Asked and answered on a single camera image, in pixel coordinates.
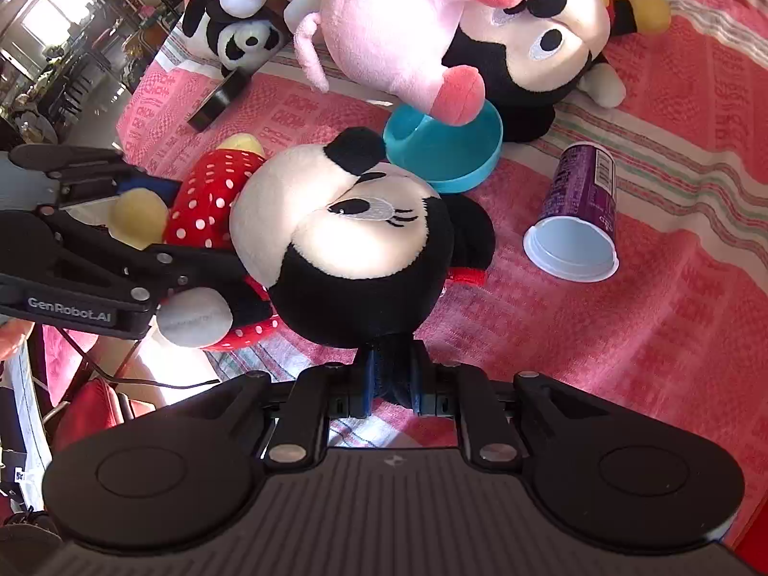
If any panda plush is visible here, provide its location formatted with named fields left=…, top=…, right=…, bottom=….
left=181, top=0, right=283, bottom=76

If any pink patterned blanket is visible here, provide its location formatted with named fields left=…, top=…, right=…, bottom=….
left=114, top=0, right=768, bottom=553

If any window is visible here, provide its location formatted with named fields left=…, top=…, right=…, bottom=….
left=21, top=0, right=82, bottom=43

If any mouse plush with polka-dot dress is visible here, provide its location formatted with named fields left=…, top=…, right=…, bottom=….
left=108, top=127, right=496, bottom=352

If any black box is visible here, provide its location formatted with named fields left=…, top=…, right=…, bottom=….
left=187, top=69, right=250, bottom=133

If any teal plastic bowl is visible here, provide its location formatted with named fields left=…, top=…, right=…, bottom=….
left=383, top=99, right=504, bottom=194

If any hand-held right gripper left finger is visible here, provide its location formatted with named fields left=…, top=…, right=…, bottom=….
left=180, top=351, right=376, bottom=474

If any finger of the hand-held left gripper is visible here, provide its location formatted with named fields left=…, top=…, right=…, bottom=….
left=9, top=144, right=181, bottom=205
left=36, top=204, right=248, bottom=307

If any mouse plush with red shorts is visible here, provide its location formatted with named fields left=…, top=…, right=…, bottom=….
left=441, top=0, right=672, bottom=144

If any person's left hand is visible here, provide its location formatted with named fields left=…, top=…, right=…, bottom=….
left=0, top=319, right=35, bottom=362

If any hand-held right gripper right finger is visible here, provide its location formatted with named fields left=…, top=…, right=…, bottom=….
left=413, top=345, right=607, bottom=472

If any purple paper cup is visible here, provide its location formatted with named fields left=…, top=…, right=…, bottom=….
left=522, top=141, right=620, bottom=283

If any bear plush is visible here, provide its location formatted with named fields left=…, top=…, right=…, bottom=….
left=293, top=0, right=532, bottom=127

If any black cable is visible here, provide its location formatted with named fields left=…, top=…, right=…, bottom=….
left=57, top=329, right=223, bottom=390

